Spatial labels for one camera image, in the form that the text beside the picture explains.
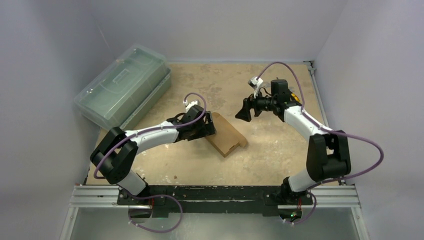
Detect brown cardboard box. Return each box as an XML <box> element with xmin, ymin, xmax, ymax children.
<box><xmin>206</xmin><ymin>112</ymin><xmax>248</xmax><ymax>158</ymax></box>

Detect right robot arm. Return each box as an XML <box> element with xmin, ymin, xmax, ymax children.
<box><xmin>235</xmin><ymin>77</ymin><xmax>351</xmax><ymax>204</ymax></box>

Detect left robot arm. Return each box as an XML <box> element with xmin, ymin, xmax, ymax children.
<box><xmin>89</xmin><ymin>104</ymin><xmax>216</xmax><ymax>205</ymax></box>

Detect clear plastic storage box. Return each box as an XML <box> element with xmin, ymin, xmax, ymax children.
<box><xmin>74</xmin><ymin>44</ymin><xmax>171</xmax><ymax>131</ymax></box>

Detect yellow black screwdriver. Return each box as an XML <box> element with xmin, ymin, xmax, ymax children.
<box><xmin>290</xmin><ymin>89</ymin><xmax>301</xmax><ymax>103</ymax></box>

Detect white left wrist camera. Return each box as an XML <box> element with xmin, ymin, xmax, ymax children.
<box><xmin>185</xmin><ymin>100</ymin><xmax>203</xmax><ymax>115</ymax></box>

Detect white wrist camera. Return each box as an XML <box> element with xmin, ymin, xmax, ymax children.
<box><xmin>185</xmin><ymin>100</ymin><xmax>203</xmax><ymax>115</ymax></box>
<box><xmin>248</xmin><ymin>76</ymin><xmax>264</xmax><ymax>98</ymax></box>

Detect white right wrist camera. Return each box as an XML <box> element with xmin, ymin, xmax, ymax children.
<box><xmin>248</xmin><ymin>76</ymin><xmax>264</xmax><ymax>98</ymax></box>

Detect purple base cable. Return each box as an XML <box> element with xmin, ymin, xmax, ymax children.
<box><xmin>127</xmin><ymin>193</ymin><xmax>184</xmax><ymax>233</ymax></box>

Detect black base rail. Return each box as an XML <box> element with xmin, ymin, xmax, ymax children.
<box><xmin>118</xmin><ymin>185</ymin><xmax>314</xmax><ymax>220</ymax></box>

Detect aluminium frame rail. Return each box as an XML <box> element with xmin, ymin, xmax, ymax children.
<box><xmin>59</xmin><ymin>185</ymin><xmax>160</xmax><ymax>240</ymax></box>

